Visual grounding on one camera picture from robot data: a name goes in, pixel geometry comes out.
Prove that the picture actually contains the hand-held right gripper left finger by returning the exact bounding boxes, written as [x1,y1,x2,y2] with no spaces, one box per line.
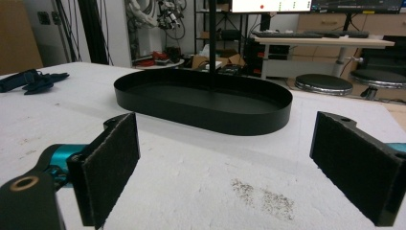
[66,111,141,230]

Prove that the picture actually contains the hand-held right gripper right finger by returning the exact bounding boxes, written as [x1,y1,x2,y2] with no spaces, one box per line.
[309,110,406,227]

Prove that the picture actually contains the black oval tray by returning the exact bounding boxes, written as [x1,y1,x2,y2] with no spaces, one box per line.
[113,68,294,136]

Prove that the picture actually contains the black round stool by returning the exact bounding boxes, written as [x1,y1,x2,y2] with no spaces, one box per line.
[349,68,406,99]
[294,73,354,97]

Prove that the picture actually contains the dark blue cloth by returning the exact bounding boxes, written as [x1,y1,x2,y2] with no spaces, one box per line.
[0,68,71,96]

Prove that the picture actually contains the round white side table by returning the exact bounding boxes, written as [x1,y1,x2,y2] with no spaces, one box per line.
[131,58,186,70]

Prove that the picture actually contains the light wooden desk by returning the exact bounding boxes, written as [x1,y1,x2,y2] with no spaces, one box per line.
[251,34,395,81]

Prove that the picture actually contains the black keyboard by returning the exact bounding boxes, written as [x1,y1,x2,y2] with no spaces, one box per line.
[303,30,371,39]
[251,30,324,39]

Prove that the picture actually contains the brown cardboard box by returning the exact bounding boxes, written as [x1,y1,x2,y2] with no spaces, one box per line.
[191,53,246,70]

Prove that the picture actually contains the dark computer monitor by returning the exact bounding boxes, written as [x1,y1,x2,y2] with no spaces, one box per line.
[311,0,404,14]

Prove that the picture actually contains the brown wooden door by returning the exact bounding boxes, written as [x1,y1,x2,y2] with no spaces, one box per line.
[0,0,44,76]

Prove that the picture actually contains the black metal stand pole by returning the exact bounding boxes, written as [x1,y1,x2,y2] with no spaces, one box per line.
[208,0,217,75]

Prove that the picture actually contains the black metal shelf rack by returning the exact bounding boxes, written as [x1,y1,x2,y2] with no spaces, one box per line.
[193,0,250,61]

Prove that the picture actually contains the black hanging cables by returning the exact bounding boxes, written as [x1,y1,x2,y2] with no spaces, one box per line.
[56,0,113,66]

